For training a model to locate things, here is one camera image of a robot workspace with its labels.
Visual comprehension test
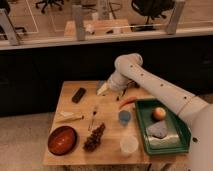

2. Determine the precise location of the brown grape bunch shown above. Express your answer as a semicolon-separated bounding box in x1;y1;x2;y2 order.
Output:
83;123;106;152

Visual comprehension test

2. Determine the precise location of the green plastic tray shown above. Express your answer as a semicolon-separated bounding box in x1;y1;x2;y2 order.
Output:
135;99;191;156

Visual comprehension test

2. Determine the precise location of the wooden table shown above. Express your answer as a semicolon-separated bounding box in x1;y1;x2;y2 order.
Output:
42;79;193;166

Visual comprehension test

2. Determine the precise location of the clear plastic cup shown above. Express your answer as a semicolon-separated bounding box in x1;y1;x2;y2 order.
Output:
120;136;139;157

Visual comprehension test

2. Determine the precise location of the black object by knife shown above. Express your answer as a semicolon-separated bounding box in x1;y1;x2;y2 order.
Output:
133;82;140;88

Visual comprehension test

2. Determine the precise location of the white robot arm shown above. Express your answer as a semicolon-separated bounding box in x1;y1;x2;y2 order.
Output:
97;53;213;171

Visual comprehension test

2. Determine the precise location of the orange apple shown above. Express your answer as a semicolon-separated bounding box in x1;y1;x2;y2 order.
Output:
152;107;166;120

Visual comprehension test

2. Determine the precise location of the black rectangular block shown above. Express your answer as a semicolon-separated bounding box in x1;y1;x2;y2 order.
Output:
72;87;86;103

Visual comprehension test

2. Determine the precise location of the blue cup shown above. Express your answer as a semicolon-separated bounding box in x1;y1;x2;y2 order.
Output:
118;110;131;126

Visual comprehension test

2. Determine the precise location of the orange carrot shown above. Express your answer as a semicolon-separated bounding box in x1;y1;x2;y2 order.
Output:
119;97;137;110

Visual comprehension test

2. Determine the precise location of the black office chair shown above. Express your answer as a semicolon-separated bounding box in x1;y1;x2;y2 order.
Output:
131;0;175;25

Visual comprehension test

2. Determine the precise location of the cream wedge block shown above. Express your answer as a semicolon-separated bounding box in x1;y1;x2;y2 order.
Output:
57;111;84;122

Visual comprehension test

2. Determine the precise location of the black office chair base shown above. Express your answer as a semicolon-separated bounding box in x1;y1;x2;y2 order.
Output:
35;0;64;14

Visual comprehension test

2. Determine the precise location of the grey cloth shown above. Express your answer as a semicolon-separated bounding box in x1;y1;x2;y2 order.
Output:
146;121;168;139

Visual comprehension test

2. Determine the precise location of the dark red wooden bowl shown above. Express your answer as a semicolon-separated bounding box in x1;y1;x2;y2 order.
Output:
48;126;78;155

